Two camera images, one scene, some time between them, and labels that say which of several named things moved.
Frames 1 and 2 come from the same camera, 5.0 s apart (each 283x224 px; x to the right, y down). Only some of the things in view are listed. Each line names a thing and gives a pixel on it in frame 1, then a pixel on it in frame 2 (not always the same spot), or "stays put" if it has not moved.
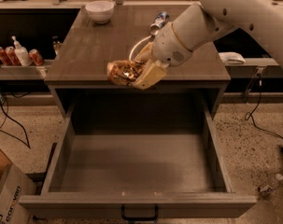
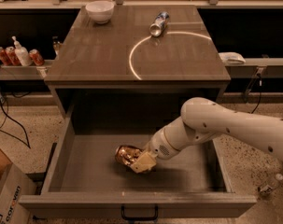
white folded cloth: x=232 y=58 stays put
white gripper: x=166 y=47 to x=159 y=145
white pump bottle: x=21 y=53 stays put
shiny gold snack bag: x=123 y=72 to x=128 y=154
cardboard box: x=8 y=183 stays put
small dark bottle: x=56 y=45 stays put
